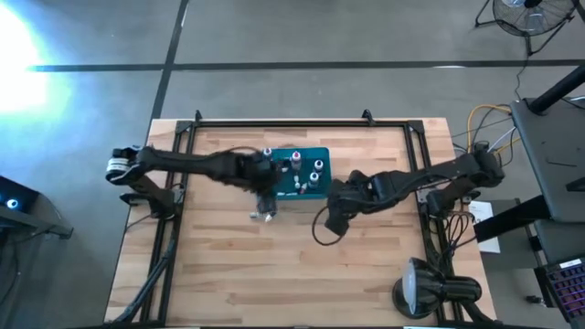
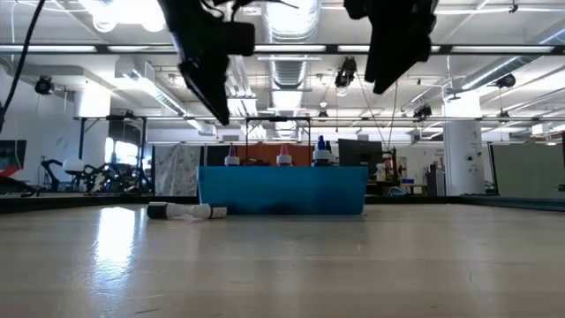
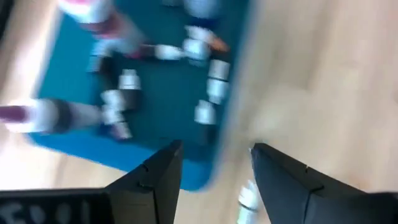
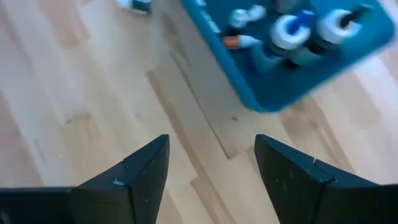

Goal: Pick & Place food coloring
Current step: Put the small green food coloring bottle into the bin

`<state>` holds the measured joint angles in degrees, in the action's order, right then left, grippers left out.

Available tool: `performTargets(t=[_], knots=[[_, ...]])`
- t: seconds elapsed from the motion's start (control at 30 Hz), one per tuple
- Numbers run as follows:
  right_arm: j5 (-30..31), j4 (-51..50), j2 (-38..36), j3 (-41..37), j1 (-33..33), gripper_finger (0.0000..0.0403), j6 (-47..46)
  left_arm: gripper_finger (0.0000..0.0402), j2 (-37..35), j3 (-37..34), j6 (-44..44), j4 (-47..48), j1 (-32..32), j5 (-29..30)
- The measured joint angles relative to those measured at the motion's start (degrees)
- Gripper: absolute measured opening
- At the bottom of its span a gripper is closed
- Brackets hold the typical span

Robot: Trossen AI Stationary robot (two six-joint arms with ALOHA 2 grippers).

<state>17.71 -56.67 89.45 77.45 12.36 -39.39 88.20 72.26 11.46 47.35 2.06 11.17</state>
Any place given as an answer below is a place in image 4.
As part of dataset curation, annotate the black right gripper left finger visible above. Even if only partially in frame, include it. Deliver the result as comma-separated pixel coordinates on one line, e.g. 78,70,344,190
0,134,170,224

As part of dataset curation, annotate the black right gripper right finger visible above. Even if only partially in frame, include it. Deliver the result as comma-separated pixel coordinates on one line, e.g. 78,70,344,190
254,133,398,224

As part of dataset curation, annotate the large blue food coloring bottle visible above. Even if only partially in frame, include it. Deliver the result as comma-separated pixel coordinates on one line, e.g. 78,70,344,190
251,9,313,75

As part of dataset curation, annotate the small orange food coloring bottle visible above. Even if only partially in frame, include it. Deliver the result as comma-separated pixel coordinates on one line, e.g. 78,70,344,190
222,34,261,50

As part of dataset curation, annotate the large black food coloring bottle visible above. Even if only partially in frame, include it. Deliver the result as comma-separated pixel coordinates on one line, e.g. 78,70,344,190
289,3,373,67

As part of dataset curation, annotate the small white food coloring bottle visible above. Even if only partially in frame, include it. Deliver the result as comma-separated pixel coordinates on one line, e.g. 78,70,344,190
228,8,250,29
248,4,267,22

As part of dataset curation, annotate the teal plastic bin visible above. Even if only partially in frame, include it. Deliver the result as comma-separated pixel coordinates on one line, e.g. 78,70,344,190
180,0,396,113

